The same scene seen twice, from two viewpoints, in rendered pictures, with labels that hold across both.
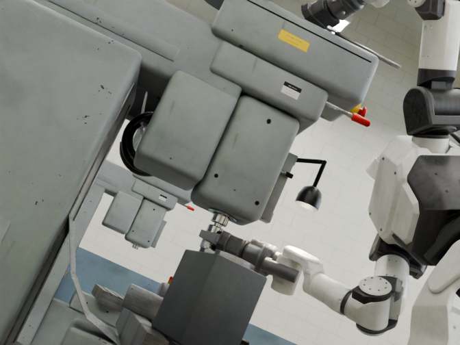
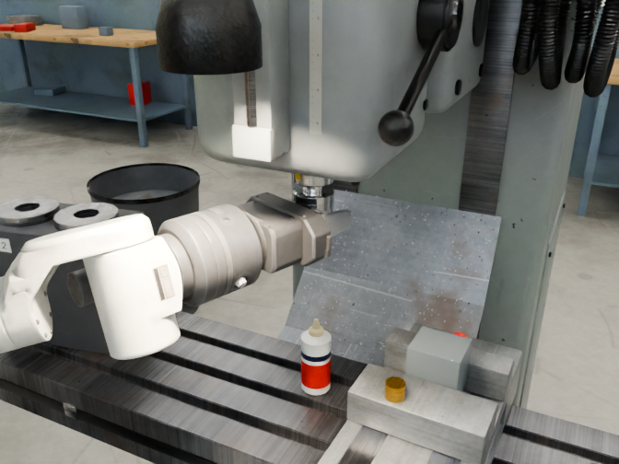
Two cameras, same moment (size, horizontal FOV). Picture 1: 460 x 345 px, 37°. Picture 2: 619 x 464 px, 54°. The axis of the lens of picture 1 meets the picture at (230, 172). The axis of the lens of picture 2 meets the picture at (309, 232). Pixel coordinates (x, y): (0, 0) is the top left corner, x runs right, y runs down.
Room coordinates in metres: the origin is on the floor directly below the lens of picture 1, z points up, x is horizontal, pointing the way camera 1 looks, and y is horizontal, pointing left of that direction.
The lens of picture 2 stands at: (2.23, -0.58, 1.51)
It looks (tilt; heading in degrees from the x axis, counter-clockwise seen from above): 24 degrees down; 122
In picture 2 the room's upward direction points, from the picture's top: straight up
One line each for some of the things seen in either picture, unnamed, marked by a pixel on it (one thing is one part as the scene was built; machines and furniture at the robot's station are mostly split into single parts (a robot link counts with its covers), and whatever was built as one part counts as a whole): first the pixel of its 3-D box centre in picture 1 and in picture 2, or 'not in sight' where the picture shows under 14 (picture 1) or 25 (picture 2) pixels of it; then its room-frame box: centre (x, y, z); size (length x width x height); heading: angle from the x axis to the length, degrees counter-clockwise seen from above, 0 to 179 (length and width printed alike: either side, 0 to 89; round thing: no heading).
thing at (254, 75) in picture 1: (260, 92); not in sight; (1.89, 0.01, 1.68); 0.34 x 0.24 x 0.10; 96
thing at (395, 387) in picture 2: not in sight; (395, 389); (2.03, -0.08, 1.08); 0.02 x 0.02 x 0.02
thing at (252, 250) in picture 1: (241, 251); (250, 241); (1.87, -0.12, 1.23); 0.13 x 0.12 x 0.10; 165
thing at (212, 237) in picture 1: (209, 236); not in sight; (1.86, -0.02, 1.23); 0.06 x 0.02 x 0.03; 75
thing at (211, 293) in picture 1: (208, 300); (67, 270); (1.47, -0.07, 1.07); 0.22 x 0.12 x 0.20; 17
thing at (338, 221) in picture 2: not in sight; (332, 226); (1.92, -0.04, 1.23); 0.06 x 0.02 x 0.03; 75
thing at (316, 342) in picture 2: not in sight; (316, 353); (1.88, 0.00, 1.02); 0.04 x 0.04 x 0.11
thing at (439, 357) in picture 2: not in sight; (437, 365); (2.05, -0.01, 1.08); 0.06 x 0.05 x 0.06; 4
